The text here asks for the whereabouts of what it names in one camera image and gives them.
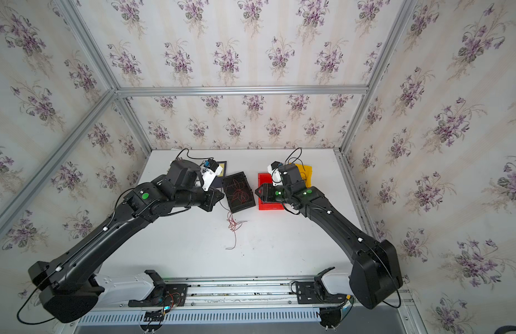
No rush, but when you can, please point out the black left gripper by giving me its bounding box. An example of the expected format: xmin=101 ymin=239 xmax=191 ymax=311
xmin=173 ymin=181 xmax=228 ymax=212

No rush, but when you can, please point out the red wire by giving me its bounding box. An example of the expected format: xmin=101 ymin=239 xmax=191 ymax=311
xmin=218 ymin=177 xmax=251 ymax=251

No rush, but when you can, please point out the black plastic bin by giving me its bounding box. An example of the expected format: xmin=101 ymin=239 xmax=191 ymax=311
xmin=223 ymin=172 xmax=256 ymax=213

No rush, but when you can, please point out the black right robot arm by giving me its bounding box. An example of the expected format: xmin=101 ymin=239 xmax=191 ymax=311
xmin=255 ymin=161 xmax=403 ymax=310

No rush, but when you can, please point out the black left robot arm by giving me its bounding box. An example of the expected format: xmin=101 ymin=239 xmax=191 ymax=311
xmin=28 ymin=159 xmax=224 ymax=323

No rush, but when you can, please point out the dark blue book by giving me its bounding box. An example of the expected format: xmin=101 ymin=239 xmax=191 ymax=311
xmin=211 ymin=160 xmax=228 ymax=189

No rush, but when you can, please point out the red plastic bin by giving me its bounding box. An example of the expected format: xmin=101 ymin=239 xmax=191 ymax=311
xmin=258 ymin=173 xmax=283 ymax=211

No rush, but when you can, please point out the yellow plastic bin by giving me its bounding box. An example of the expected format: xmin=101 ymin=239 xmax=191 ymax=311
xmin=296 ymin=164 xmax=313 ymax=188

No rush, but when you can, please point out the white ventilation grille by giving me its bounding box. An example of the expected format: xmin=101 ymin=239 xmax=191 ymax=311
xmin=78 ymin=307 xmax=321 ymax=326

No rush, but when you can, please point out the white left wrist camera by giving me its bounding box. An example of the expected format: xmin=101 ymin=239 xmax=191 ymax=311
xmin=201 ymin=159 xmax=223 ymax=191

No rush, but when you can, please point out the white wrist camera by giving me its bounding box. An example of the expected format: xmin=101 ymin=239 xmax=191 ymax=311
xmin=267 ymin=161 xmax=284 ymax=186
xmin=201 ymin=159 xmax=223 ymax=191

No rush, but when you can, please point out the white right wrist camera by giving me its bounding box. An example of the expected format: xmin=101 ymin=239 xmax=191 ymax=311
xmin=267 ymin=161 xmax=284 ymax=186

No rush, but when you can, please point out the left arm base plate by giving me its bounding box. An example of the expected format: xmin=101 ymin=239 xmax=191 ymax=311
xmin=127 ymin=284 xmax=188 ymax=308

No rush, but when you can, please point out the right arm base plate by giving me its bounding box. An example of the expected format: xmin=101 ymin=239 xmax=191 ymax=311
xmin=290 ymin=281 xmax=351 ymax=305

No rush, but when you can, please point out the aluminium rail frame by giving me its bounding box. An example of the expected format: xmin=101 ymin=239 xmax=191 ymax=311
xmin=65 ymin=275 xmax=413 ymax=312

